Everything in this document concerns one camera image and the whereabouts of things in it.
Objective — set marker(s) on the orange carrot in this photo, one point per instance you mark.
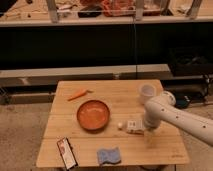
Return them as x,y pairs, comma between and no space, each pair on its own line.
78,94

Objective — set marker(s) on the red cloth on shelf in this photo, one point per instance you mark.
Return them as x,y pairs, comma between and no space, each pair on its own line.
116,8

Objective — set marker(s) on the white plastic cup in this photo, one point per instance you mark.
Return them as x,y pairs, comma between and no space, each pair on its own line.
146,92

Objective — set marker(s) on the long wooden bench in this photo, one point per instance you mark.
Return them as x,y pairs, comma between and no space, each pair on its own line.
51,76

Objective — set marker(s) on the orange round bowl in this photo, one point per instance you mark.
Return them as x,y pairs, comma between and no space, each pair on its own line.
93,115

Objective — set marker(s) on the white plastic bottle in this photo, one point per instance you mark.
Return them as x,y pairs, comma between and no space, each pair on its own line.
131,126

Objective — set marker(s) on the blue sponge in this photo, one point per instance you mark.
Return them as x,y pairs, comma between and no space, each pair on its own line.
108,156

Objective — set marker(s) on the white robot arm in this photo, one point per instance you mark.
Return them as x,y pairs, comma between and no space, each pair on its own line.
161,108

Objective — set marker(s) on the wooden folding table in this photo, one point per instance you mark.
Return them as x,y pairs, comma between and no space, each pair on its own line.
121,96

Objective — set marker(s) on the translucent tan gripper body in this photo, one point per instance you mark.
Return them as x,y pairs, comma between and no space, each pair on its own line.
149,137

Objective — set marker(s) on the black object on shelf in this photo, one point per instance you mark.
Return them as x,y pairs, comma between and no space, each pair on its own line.
90,11

